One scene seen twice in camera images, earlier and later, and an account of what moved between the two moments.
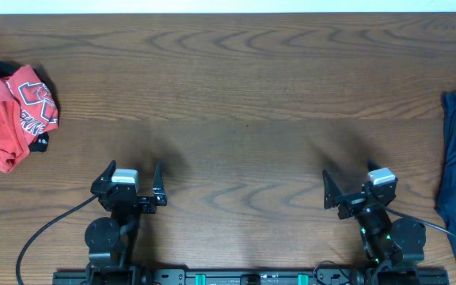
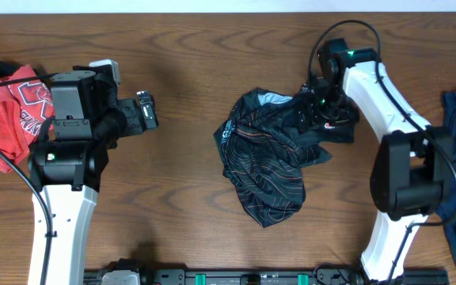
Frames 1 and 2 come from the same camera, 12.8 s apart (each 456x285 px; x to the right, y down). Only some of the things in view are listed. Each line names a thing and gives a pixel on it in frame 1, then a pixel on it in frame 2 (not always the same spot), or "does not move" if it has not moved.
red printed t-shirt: [10, 111] does not move
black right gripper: [335, 199] to [311, 106]
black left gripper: [158, 196] to [131, 108]
